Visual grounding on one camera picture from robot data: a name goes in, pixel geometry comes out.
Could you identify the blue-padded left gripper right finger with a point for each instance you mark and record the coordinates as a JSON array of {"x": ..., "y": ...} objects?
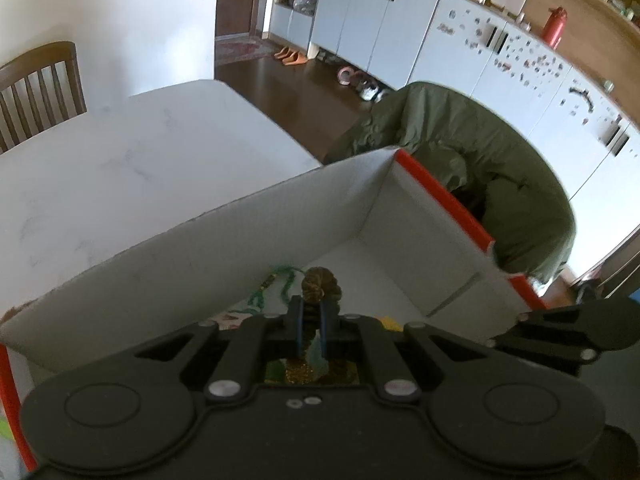
[{"x": 329, "y": 322}]

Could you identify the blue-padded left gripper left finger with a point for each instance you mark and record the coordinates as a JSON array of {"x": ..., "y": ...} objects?
[{"x": 294, "y": 322}]

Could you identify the gold pumpkin ornament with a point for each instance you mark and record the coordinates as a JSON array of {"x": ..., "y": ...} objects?
[{"x": 320, "y": 284}]

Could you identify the white cardboard box red trim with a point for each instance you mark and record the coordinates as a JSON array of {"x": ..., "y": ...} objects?
[{"x": 397, "y": 242}]

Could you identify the pink shoes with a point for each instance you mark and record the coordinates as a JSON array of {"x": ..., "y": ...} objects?
[{"x": 350, "y": 76}]

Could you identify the orange slippers pair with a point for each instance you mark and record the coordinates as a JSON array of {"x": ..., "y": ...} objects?
[{"x": 290, "y": 57}]

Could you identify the white cabinet row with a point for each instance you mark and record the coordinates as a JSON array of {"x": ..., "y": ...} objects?
[{"x": 590, "y": 143}]

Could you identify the red thermos bottle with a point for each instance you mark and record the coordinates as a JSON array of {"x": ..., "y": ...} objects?
[{"x": 553, "y": 29}]

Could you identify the brown wooden chair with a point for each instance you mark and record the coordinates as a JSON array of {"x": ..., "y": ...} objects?
[{"x": 39, "y": 90}]

